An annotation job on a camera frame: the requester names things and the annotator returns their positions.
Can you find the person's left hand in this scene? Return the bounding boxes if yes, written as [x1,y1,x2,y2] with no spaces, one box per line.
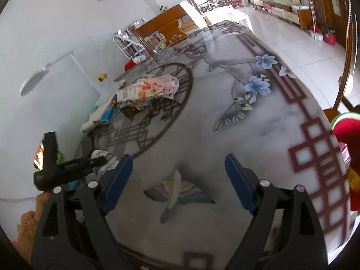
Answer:
[11,193,50,248]

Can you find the wooden chair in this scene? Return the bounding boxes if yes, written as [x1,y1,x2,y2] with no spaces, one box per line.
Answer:
[323,0,360,119]

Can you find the wooden bench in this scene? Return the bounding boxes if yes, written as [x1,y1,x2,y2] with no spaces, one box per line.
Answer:
[132,4,209,49]

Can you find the white green printed bag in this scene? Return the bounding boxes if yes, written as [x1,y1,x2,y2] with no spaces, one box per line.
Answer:
[116,86,149,109]

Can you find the silver foil wrapper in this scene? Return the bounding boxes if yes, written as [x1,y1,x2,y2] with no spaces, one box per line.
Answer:
[90,150,120,176]

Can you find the red bag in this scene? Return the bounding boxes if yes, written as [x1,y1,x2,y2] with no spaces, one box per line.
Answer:
[323,31,337,45]

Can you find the red bin with green rim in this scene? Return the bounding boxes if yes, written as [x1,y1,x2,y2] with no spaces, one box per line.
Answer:
[330,112,360,212]

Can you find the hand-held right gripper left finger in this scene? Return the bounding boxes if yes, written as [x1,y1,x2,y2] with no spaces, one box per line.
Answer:
[31,154,134,270]

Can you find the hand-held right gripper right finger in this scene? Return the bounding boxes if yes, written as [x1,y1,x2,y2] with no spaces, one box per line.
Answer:
[224,153,328,270]

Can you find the wooden low cabinet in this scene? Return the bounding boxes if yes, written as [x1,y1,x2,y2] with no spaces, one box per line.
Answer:
[253,0,313,30]

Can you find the white shelf rack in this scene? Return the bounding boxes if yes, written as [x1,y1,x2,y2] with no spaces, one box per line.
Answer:
[112,20,150,62]

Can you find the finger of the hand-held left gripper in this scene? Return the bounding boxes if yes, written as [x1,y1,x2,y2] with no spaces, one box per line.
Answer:
[63,157,105,175]

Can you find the orange pink snack bag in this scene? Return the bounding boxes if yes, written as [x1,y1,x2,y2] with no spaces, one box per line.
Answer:
[135,74,176,99]

